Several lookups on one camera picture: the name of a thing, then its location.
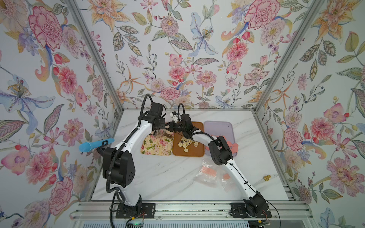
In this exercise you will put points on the blue microphone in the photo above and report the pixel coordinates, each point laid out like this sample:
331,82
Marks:
89,146

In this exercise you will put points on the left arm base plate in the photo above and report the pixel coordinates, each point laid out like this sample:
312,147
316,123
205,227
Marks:
144,210

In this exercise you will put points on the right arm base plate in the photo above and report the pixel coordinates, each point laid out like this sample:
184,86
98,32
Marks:
241,210

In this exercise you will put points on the black microphone stand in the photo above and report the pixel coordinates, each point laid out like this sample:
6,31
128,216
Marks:
101,150

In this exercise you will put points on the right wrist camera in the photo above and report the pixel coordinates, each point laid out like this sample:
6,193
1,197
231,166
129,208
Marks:
174,116

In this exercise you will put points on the bag of pink cookies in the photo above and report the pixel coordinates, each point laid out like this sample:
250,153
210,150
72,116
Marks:
227,182

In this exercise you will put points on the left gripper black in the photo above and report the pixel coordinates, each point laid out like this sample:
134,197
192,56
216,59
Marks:
164,125

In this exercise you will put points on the lilac plastic tray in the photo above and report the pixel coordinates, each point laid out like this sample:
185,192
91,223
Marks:
218,128

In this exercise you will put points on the bag of brown cookies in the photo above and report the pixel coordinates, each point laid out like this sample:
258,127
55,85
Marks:
162,134

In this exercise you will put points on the pile of pink cookies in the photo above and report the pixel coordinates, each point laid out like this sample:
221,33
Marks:
232,144

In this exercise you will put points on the floral pattern tray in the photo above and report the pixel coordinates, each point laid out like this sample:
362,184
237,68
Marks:
154,146

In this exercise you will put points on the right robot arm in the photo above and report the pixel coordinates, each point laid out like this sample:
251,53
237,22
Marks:
253,203

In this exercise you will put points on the bag of cream cookies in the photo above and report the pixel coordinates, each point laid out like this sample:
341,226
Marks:
207,174

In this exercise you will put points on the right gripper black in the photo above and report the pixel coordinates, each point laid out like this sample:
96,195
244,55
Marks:
172,126

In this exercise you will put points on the pile of cream star cookies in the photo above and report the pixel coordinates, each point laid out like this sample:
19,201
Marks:
186,144

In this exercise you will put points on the brown wooden tray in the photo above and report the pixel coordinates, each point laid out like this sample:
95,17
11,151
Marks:
193,151

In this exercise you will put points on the small brass knob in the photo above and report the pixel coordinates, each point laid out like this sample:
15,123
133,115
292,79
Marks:
267,177

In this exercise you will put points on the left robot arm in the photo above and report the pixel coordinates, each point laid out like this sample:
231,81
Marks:
118,164

